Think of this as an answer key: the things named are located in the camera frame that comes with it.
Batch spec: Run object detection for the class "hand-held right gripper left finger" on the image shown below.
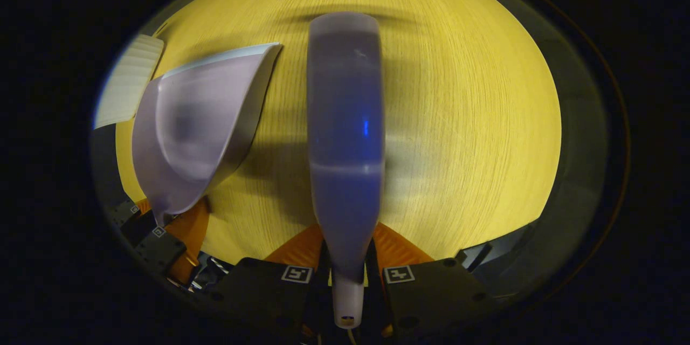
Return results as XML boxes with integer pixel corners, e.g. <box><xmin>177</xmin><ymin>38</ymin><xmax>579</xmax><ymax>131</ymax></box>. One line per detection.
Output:
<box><xmin>209</xmin><ymin>223</ymin><xmax>330</xmax><ymax>345</ymax></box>

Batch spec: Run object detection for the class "small pale purple broom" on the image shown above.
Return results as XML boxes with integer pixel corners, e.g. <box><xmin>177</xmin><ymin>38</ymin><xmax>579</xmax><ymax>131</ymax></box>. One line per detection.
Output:
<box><xmin>306</xmin><ymin>11</ymin><xmax>386</xmax><ymax>330</ymax></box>

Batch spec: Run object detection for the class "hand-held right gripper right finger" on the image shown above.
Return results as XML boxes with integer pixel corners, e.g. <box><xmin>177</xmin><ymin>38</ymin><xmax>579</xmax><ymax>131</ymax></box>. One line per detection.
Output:
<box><xmin>371</xmin><ymin>222</ymin><xmax>498</xmax><ymax>341</ymax></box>

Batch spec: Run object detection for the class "white garbage bin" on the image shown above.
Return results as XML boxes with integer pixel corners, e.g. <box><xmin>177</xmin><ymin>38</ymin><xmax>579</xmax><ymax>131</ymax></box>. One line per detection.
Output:
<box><xmin>94</xmin><ymin>34</ymin><xmax>165</xmax><ymax>130</ymax></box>

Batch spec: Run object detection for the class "pale purple dustpan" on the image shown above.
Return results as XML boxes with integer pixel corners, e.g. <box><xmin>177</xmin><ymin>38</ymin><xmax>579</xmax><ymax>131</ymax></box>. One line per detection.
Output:
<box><xmin>132</xmin><ymin>42</ymin><xmax>283</xmax><ymax>227</ymax></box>

